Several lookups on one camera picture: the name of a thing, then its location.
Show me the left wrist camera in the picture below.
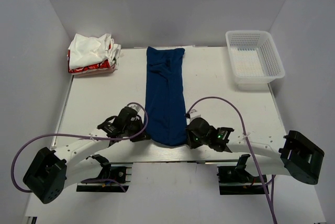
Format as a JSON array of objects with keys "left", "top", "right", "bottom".
[{"left": 128, "top": 104, "right": 141, "bottom": 113}]

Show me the white and red t shirt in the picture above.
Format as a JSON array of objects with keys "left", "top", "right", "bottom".
[{"left": 67, "top": 33, "right": 121, "bottom": 76}]

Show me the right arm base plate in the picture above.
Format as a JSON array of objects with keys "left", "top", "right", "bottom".
[{"left": 217, "top": 166, "right": 265, "bottom": 195}]

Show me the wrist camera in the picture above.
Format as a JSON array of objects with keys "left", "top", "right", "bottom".
[
  {"left": 185, "top": 109, "right": 201, "bottom": 121},
  {"left": 128, "top": 104, "right": 141, "bottom": 113}
]

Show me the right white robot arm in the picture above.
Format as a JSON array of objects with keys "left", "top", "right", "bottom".
[{"left": 186, "top": 117, "right": 325, "bottom": 185}]

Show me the white perforated plastic basket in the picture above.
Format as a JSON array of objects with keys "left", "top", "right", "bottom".
[{"left": 226, "top": 30, "right": 285, "bottom": 85}]

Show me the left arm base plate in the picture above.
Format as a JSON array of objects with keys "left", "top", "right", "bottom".
[{"left": 76, "top": 163, "right": 132, "bottom": 193}]

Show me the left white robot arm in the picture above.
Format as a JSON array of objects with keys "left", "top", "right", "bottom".
[{"left": 23, "top": 103, "right": 149, "bottom": 204}]

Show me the blue t shirt with print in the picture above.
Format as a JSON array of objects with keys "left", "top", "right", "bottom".
[{"left": 145, "top": 47, "right": 187, "bottom": 147}]

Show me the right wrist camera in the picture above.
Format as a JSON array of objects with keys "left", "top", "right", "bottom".
[{"left": 185, "top": 109, "right": 201, "bottom": 121}]

